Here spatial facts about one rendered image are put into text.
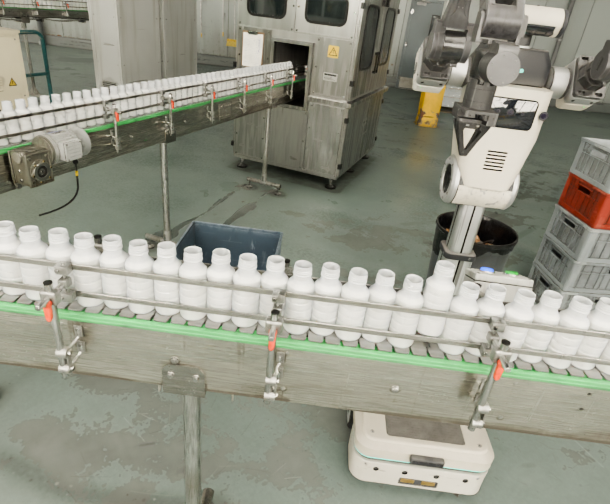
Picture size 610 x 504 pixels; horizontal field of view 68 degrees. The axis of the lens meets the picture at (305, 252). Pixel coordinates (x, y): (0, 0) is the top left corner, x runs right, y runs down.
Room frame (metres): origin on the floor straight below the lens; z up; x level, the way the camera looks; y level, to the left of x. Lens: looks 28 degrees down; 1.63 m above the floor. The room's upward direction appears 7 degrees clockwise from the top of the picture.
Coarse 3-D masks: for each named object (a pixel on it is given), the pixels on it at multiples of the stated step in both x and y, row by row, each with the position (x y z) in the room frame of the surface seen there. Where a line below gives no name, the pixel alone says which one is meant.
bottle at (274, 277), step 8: (272, 256) 0.84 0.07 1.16; (280, 256) 0.84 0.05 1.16; (272, 264) 0.81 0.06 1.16; (280, 264) 0.81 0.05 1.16; (264, 272) 0.83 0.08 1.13; (272, 272) 0.81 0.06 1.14; (280, 272) 0.81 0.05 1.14; (264, 280) 0.81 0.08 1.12; (272, 280) 0.80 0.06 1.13; (280, 280) 0.81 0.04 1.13; (272, 288) 0.80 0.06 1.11; (280, 288) 0.80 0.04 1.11; (264, 296) 0.80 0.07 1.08; (264, 304) 0.80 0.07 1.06; (272, 304) 0.80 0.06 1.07; (264, 312) 0.80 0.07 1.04
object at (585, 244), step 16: (560, 208) 2.83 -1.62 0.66; (560, 224) 2.79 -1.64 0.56; (576, 224) 2.64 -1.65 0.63; (560, 240) 2.73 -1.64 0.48; (576, 240) 2.59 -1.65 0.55; (592, 240) 2.51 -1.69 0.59; (608, 240) 2.52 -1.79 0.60; (576, 256) 2.53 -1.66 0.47; (592, 256) 2.52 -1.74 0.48; (608, 256) 2.53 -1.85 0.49
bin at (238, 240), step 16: (192, 224) 1.37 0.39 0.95; (208, 224) 1.40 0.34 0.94; (224, 224) 1.40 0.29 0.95; (192, 240) 1.37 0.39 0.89; (208, 240) 1.40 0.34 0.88; (224, 240) 1.40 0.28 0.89; (240, 240) 1.39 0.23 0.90; (256, 240) 1.39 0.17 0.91; (272, 240) 1.39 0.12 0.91; (176, 256) 1.20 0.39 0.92; (208, 256) 1.40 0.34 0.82
